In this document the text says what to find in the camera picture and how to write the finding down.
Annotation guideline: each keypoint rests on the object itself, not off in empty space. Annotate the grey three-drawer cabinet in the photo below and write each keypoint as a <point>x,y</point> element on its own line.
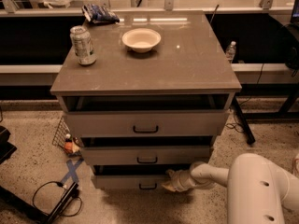
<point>186,71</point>

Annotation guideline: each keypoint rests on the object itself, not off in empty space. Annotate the clear water bottle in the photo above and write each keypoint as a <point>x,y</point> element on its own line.
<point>230,51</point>

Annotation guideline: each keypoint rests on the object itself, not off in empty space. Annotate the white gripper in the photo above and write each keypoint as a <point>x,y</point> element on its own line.
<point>177,182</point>

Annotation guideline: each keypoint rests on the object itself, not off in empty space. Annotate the black equipment left edge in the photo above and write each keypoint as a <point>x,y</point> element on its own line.
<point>6,148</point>

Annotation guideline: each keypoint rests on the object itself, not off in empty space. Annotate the grey drawer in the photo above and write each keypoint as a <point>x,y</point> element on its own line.
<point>144,155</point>
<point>144,177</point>
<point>145,124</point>

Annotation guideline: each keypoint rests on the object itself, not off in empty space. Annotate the white paper bowl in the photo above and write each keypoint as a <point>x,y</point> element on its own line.
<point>141,40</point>

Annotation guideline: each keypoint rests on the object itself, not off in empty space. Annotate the wire mesh basket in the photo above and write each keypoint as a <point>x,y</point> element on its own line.
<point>59,139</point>

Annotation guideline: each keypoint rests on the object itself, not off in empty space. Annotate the black floor stand bar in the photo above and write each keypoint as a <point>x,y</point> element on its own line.
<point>32,212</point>

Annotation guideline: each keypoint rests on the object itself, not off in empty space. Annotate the grey top drawer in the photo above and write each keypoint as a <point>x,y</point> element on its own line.
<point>145,124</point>

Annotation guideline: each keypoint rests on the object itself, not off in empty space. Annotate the green soda can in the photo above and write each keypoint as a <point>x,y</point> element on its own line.
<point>83,46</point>

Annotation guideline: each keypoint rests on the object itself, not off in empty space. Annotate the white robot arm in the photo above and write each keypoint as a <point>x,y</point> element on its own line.
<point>258,190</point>

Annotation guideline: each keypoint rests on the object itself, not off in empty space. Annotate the grey middle drawer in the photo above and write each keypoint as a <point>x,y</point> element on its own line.
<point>144,155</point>

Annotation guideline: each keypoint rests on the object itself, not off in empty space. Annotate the blue snack bag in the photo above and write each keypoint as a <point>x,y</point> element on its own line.
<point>99,15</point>

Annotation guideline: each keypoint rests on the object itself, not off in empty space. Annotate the black table leg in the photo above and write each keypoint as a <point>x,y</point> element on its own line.
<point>244,123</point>

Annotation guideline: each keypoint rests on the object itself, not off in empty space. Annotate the small orange bottle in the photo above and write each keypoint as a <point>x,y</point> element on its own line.
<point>68,144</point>

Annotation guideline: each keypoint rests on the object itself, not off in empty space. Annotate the grey bottom drawer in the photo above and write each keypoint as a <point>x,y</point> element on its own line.
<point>144,177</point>

